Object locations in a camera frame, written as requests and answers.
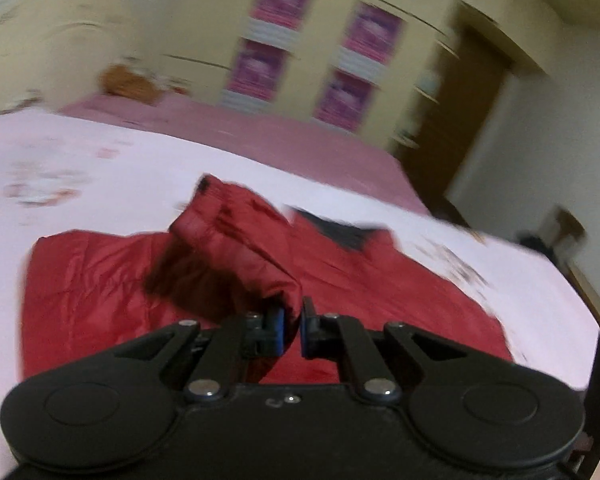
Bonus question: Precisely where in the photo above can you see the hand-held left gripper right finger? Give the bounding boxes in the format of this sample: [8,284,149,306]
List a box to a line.
[300,296,468,406]

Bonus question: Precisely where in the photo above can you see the red puffer jacket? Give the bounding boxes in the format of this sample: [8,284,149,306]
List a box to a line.
[20,174,516,386]

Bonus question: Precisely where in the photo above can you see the cream wardrobe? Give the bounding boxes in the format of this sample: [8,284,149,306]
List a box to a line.
[160,0,516,161]

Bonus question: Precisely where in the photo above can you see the pink bed sheet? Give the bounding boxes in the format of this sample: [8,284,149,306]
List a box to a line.
[57,92,431,216]

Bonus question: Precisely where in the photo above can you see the wooden chair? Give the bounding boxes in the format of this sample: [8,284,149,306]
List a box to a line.
[517,205,586,263]

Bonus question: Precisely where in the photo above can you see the cream bed headboard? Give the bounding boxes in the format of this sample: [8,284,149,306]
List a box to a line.
[0,0,136,121]

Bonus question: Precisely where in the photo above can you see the brown wooden door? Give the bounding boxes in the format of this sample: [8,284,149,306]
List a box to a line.
[395,25,513,211]

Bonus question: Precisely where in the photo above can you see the floral printed bed sheet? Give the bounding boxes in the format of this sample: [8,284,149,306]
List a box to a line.
[0,110,600,480]

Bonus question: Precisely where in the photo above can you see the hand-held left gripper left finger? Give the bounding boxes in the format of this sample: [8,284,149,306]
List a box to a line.
[105,306,287,406]

